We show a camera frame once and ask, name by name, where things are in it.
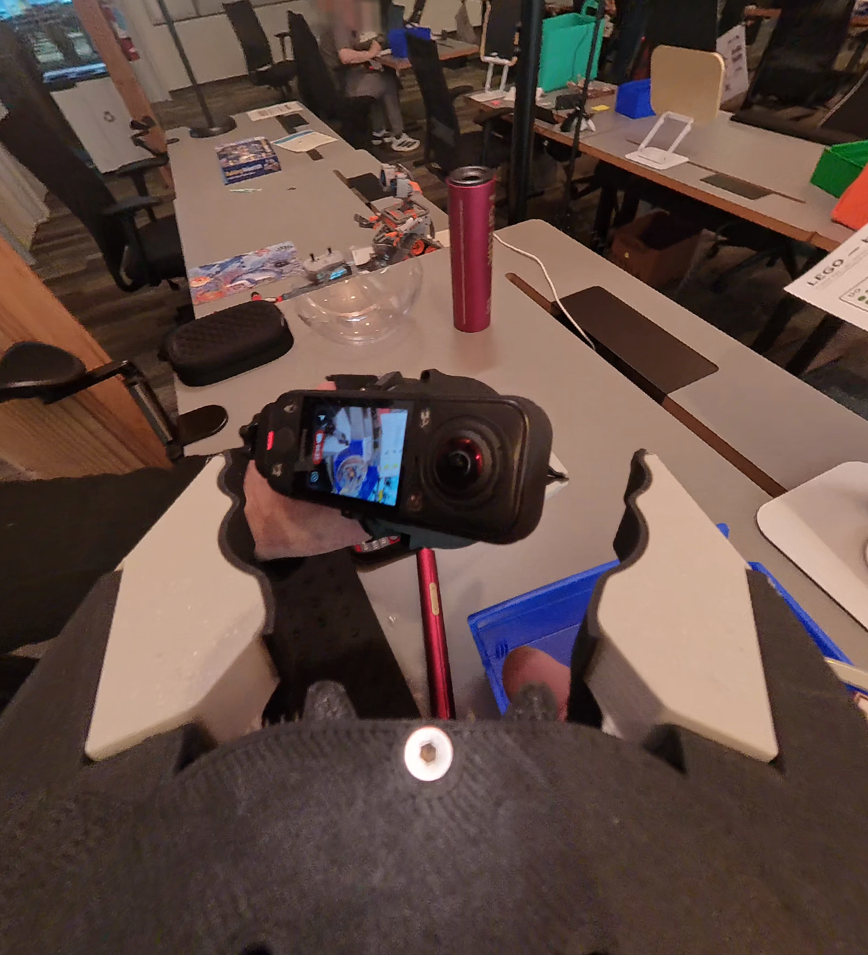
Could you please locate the green shopping bag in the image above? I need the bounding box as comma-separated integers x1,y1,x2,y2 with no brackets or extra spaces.
538,0,603,94

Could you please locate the small white controller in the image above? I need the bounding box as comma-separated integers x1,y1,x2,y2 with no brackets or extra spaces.
301,250,355,285

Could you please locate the white waste bin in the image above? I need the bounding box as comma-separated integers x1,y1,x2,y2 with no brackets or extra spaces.
53,75,156,174

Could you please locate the black metal pole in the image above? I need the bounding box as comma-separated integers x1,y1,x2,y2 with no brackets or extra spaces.
512,0,548,225

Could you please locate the grey brown-edged desk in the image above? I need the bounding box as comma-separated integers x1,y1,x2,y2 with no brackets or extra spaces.
534,82,868,253

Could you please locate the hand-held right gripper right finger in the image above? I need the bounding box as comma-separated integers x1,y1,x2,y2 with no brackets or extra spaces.
568,448,779,764

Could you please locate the green plastic bin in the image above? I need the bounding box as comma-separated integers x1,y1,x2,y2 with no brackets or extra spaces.
810,138,868,199

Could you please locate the person's left hand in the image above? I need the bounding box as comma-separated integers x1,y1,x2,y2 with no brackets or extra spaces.
243,463,365,563

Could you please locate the stand with beige board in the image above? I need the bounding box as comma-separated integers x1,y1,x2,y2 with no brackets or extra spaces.
625,45,727,171

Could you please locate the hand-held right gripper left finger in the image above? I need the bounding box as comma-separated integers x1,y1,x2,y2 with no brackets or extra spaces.
85,450,282,764

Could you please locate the blue bin with toy parts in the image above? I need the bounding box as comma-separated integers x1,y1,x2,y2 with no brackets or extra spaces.
467,522,868,803

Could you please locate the black office chair armrest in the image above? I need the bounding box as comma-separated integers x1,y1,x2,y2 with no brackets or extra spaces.
0,342,229,461

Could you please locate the reddish brown rounded object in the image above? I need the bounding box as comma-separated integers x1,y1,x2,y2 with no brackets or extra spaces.
501,645,571,719

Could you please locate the printed instruction sheet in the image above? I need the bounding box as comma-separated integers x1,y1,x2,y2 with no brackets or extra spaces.
784,190,868,353

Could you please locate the black floor lamp stand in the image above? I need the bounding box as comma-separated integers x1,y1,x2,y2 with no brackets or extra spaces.
156,0,238,140

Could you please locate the wooden partition panel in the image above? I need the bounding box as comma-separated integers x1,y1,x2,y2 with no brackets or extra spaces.
0,187,175,480

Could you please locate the white document stand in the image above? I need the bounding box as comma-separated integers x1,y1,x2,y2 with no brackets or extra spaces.
756,461,868,670

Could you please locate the clear plastic bowl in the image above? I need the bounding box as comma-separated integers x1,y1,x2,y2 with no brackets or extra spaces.
295,257,426,346

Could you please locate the grey long desk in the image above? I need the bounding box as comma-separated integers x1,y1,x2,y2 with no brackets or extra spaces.
167,100,451,320

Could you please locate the cardboard box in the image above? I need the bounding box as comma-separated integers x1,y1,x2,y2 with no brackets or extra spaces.
611,211,705,290

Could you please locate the magenta metal cylinder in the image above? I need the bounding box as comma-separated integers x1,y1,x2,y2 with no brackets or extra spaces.
445,166,496,334

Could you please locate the red metal rod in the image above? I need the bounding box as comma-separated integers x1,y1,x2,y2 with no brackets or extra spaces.
414,548,457,722

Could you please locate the small blue bin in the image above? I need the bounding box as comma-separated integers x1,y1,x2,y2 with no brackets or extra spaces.
615,78,656,120

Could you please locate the orange and grey toy robot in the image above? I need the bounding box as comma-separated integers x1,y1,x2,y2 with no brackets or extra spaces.
354,163,439,264

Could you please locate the colourful printed booklet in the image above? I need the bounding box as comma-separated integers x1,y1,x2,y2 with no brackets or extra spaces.
186,240,308,307

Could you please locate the white cable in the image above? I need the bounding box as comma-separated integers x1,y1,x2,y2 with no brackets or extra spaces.
493,231,599,352

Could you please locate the black office chair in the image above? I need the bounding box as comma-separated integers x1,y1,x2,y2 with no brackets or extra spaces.
222,0,298,102
404,30,481,179
0,71,190,293

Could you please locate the black zip case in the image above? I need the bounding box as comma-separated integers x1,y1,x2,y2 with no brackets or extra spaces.
159,300,294,387

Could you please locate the blue printed box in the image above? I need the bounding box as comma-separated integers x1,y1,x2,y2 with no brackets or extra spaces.
215,136,283,185

